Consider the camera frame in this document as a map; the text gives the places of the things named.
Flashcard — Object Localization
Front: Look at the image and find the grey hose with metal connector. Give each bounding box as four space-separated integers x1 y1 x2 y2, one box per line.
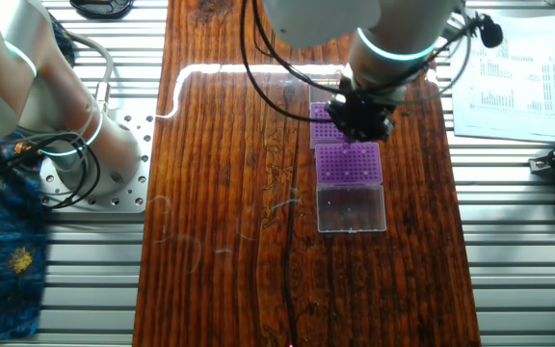
63 31 116 115

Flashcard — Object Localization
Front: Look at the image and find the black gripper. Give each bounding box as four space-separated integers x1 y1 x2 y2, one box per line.
325 91 398 146

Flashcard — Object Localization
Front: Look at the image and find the brown wooden board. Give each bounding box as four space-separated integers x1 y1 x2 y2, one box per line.
131 0 482 347

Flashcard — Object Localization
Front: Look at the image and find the blue patterned cloth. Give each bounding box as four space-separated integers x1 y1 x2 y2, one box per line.
0 13 77 344

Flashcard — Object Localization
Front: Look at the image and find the purple pipette tip box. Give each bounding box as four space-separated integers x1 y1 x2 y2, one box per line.
314 142 387 234
308 71 356 149

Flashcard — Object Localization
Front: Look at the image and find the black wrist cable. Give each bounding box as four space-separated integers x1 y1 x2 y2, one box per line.
238 0 505 124

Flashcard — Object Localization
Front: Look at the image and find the white printed paper sheet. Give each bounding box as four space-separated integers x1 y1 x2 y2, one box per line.
448 7 555 145

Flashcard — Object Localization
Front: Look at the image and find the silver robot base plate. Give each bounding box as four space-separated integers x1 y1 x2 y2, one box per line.
39 108 156 215

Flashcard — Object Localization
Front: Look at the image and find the black C-clamp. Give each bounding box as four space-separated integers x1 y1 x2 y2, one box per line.
68 0 135 20

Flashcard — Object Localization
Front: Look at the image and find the black base cable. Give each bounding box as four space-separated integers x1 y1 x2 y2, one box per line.
0 129 101 211

